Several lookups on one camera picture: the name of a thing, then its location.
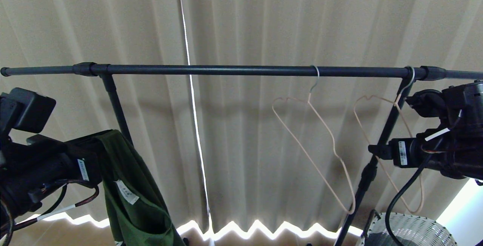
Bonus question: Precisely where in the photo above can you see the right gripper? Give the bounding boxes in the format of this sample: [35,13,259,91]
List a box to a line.
[368,137,454,171]

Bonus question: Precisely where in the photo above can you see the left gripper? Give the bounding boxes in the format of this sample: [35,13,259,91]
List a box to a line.
[8,135,103,205]

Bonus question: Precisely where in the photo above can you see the pink clothes hanger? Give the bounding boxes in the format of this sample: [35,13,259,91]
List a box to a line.
[271,65,357,215]
[353,66,425,214]

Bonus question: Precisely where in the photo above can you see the green shirt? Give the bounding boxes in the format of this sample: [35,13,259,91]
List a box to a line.
[92,129,186,246]

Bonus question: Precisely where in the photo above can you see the white laundry basket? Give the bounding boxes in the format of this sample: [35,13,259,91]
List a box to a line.
[357,209,458,246]

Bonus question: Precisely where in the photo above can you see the black clothes rack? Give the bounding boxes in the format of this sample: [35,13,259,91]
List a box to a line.
[0,62,483,246]

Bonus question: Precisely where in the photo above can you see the beige curtain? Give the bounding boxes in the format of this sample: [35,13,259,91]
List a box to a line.
[0,0,483,240]

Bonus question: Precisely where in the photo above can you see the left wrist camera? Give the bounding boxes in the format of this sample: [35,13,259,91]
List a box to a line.
[0,87,57,139]

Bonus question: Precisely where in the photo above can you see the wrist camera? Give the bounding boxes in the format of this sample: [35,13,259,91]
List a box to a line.
[406,81,483,128]
[0,87,57,139]

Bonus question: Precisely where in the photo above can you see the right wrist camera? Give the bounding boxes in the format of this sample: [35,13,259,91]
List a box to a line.
[406,81,483,128]

